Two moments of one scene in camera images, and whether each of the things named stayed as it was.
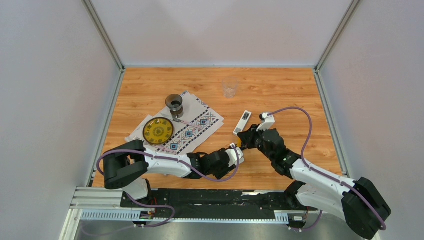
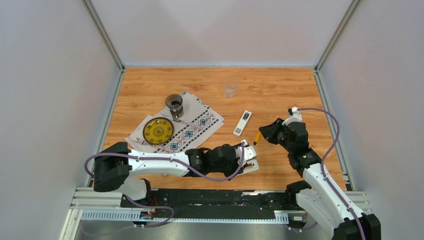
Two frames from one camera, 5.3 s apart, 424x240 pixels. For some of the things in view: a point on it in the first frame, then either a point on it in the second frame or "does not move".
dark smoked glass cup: (174, 102) does not move
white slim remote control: (242, 122) does not move
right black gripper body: (254, 140) to (282, 141)
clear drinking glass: (229, 86) does not move
